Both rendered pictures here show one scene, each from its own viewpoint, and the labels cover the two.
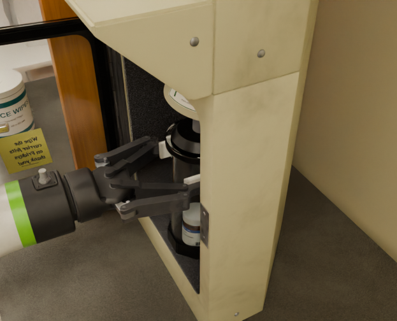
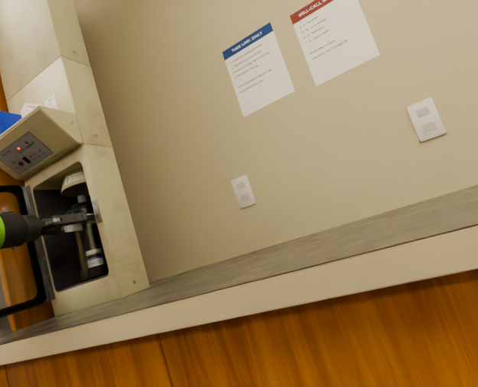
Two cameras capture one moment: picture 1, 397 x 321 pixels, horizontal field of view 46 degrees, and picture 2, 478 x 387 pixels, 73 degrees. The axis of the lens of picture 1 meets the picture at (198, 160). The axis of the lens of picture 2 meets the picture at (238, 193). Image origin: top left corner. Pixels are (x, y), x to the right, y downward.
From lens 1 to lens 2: 0.91 m
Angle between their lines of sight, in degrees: 58
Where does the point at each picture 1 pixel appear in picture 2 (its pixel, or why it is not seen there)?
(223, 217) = (104, 203)
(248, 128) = (100, 162)
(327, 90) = (143, 231)
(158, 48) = (60, 119)
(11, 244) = not seen: outside the picture
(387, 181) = (184, 240)
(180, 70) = (69, 129)
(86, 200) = (31, 218)
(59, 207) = (18, 216)
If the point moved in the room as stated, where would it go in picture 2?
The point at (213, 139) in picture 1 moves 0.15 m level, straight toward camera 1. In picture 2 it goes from (88, 160) to (95, 140)
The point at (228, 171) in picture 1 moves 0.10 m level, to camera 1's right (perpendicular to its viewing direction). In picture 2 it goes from (99, 178) to (131, 173)
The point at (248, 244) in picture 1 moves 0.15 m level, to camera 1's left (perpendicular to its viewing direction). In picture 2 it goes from (122, 226) to (69, 238)
